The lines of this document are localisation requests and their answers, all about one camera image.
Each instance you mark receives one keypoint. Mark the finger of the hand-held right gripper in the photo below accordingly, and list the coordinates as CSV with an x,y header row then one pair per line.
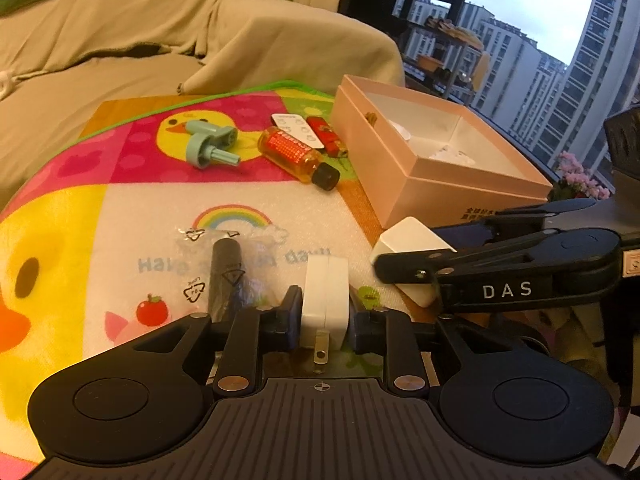
x,y
415,266
480,232

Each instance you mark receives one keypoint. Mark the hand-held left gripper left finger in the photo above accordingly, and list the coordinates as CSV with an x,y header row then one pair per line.
x,y
290,320

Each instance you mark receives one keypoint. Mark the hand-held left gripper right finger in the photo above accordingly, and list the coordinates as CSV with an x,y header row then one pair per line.
x,y
359,330

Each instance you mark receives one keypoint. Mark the white cube charger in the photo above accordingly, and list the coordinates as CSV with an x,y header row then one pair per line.
x,y
407,237

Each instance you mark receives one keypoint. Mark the white charger plug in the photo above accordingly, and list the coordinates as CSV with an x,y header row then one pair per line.
x,y
324,300

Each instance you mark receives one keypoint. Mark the black cylinder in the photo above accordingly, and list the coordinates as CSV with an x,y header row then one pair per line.
x,y
227,275

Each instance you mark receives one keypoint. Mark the pink cardboard box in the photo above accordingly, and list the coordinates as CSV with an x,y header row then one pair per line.
x,y
380,160

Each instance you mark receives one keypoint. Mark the red lighter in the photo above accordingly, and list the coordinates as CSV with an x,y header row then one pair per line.
x,y
324,132

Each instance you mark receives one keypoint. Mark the amber bottle with black cap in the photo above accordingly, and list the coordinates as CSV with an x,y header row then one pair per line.
x,y
292,152

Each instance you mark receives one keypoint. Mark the white dotted card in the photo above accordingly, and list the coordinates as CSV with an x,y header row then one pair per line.
x,y
295,125

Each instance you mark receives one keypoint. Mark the light blue plastic gadget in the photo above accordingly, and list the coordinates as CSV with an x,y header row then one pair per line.
x,y
205,145

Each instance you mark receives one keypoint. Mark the pink flowers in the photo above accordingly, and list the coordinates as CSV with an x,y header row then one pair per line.
x,y
575,170

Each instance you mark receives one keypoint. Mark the white round container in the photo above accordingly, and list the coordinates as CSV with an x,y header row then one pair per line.
x,y
400,129

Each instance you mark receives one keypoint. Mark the metal shelf rack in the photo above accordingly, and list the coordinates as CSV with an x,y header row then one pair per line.
x,y
450,60

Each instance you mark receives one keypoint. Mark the colourful printed mat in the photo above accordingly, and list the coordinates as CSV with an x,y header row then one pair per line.
x,y
125,185

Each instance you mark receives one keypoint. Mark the beige covered sofa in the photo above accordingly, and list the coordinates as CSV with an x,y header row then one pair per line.
x,y
125,45

